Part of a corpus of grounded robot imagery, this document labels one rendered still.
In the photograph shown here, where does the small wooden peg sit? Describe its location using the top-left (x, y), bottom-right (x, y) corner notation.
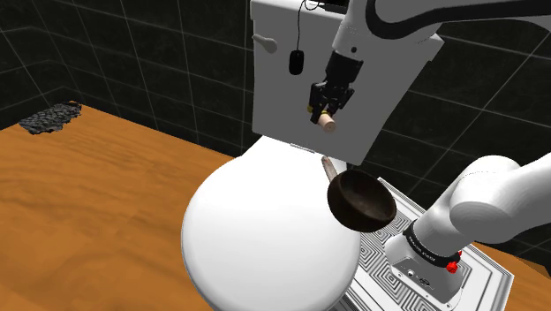
top-left (307, 104), bottom-right (337, 133)

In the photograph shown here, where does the patterned robot stand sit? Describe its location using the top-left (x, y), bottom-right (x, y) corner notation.
top-left (333, 175), bottom-right (517, 311)

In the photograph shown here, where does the white toilet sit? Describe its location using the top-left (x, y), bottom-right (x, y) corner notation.
top-left (180, 0), bottom-right (445, 311)

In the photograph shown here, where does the dark grey pebbled mat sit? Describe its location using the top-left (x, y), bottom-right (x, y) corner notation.
top-left (18, 100), bottom-right (83, 136)

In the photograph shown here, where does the black corded device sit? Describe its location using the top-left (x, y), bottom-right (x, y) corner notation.
top-left (288, 0), bottom-right (348, 77)

